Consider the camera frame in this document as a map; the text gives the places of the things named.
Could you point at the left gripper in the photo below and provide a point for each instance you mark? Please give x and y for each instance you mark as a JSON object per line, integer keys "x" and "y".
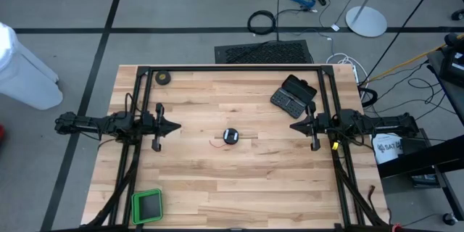
{"x": 157, "y": 125}

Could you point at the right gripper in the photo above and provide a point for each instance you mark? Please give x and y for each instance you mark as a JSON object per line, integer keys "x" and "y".
{"x": 324, "y": 124}

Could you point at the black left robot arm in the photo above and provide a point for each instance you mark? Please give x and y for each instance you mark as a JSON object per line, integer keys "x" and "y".
{"x": 90, "y": 123}

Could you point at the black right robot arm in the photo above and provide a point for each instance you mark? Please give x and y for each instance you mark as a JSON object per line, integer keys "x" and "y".
{"x": 384, "y": 123}

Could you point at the black slab-shaped device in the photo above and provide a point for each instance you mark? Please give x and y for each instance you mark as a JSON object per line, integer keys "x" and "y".
{"x": 299, "y": 87}

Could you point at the black tape roll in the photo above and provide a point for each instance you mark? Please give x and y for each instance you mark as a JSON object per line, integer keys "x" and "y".
{"x": 157, "y": 78}

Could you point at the white power strip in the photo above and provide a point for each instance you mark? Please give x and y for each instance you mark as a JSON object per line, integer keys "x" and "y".
{"x": 356, "y": 74}

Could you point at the green-framed black tray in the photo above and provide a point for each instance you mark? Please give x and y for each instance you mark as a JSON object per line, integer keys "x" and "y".
{"x": 146, "y": 206}

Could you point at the black perforated floor mat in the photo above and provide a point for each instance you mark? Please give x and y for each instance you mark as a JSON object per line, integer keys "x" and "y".
{"x": 264, "y": 52}

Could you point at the small white floor adapter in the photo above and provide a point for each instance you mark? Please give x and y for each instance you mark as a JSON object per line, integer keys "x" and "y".
{"x": 335, "y": 27}

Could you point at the dark grey box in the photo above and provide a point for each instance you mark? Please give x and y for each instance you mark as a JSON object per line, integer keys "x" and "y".
{"x": 417, "y": 146}

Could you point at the black diagonal beam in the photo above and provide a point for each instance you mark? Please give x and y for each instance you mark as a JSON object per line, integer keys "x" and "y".
{"x": 420, "y": 159}

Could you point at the silver round-base stand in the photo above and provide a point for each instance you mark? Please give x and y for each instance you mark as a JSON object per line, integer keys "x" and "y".
{"x": 366, "y": 21}

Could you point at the small red tag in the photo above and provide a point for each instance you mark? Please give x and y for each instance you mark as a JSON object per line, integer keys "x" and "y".
{"x": 395, "y": 227}

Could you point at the grey work table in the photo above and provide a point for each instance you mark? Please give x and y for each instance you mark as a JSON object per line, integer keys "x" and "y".
{"x": 453, "y": 101}

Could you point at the white plastic bin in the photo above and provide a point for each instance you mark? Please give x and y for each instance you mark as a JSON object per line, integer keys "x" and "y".
{"x": 21, "y": 76}

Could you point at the black device with label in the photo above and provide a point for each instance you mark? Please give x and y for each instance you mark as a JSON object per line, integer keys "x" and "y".
{"x": 457, "y": 65}

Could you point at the thin black diagonal pole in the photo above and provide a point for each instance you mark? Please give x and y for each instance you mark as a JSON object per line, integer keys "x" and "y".
{"x": 420, "y": 3}

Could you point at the black caster wheel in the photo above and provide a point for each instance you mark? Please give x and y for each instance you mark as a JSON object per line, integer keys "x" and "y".
{"x": 450, "y": 219}
{"x": 458, "y": 14}

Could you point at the black aluminium table frame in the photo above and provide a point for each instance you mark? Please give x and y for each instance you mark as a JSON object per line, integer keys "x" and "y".
{"x": 235, "y": 68}

